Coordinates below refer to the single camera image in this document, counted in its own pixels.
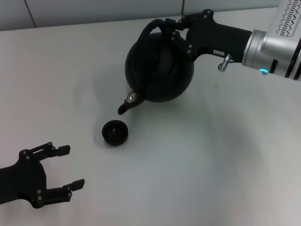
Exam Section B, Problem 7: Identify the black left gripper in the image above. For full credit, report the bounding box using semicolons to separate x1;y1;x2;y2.
0;141;86;210

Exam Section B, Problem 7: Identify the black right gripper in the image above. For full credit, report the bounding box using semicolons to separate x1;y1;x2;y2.
165;10;253;64

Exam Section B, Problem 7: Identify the black round teapot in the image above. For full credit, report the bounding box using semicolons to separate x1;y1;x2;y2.
117;19;196;116

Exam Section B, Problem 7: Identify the small dark teacup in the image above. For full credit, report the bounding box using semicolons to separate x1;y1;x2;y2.
101;119;129;147

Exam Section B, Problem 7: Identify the right gripper cable with plug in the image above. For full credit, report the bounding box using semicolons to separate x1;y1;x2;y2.
217;54;236;73

